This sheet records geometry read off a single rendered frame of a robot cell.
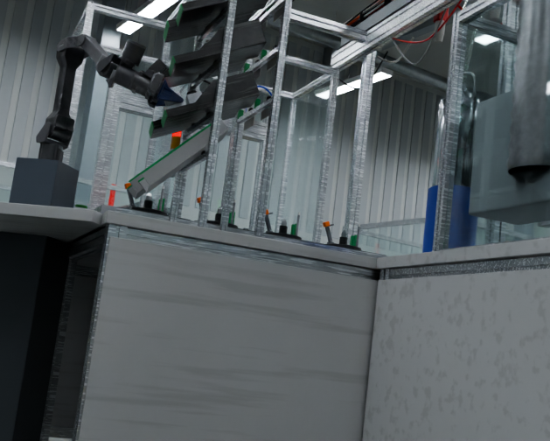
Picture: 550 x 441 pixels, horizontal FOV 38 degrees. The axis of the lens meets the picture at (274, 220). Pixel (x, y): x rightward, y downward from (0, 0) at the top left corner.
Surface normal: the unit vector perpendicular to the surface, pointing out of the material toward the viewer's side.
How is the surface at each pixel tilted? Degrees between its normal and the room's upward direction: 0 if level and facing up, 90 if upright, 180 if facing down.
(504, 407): 90
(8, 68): 90
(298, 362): 90
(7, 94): 90
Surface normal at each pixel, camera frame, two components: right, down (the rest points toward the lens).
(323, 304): 0.39, -0.10
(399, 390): -0.92, -0.17
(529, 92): -0.74, 0.09
